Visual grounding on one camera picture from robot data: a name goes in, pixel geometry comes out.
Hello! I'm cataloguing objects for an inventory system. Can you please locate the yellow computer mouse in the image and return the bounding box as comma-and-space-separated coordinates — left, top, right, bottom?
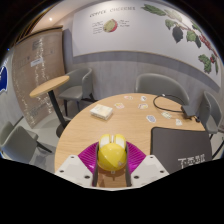
96, 133, 128, 173

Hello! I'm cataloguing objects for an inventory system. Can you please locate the small white box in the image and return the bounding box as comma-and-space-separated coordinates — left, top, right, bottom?
89, 103, 114, 121

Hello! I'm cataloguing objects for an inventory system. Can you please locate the grey upholstered chair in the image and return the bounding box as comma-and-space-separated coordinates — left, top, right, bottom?
199, 90, 224, 158
134, 72, 191, 106
0, 121, 53, 164
59, 67, 95, 116

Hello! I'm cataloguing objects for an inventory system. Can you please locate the dark grey mouse pad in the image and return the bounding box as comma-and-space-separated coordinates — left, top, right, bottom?
149, 126, 213, 175

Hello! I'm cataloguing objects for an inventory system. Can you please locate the brown printed wall panel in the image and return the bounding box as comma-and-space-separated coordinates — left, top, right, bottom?
11, 28, 68, 130

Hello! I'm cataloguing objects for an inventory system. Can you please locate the black cable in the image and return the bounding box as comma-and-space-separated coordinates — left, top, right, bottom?
152, 93, 188, 114

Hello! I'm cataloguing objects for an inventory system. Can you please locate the small round wooden table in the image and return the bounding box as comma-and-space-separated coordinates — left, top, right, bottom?
29, 75, 72, 138

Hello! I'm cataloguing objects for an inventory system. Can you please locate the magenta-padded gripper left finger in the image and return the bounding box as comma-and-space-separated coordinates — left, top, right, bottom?
54, 141, 101, 188

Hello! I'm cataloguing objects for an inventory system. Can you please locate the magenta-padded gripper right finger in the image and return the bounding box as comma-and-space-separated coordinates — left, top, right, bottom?
124, 141, 171, 188

